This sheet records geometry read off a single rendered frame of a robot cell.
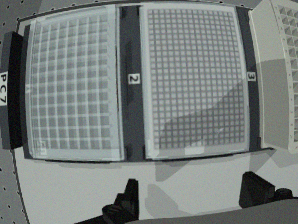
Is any grey well plate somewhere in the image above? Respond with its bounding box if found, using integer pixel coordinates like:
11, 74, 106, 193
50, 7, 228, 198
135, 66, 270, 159
139, 1, 250, 160

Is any white deep-well block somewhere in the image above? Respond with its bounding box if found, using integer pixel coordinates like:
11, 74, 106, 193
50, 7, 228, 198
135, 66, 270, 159
248, 0, 298, 154

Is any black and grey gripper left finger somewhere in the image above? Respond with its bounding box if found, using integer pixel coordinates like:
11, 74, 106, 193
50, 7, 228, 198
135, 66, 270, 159
74, 179, 139, 224

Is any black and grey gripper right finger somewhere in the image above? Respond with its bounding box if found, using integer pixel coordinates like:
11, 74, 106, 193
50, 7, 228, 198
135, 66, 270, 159
239, 171, 298, 209

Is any dark grey plate carrier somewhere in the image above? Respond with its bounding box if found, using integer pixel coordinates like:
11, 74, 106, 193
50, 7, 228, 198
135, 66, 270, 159
0, 5, 274, 164

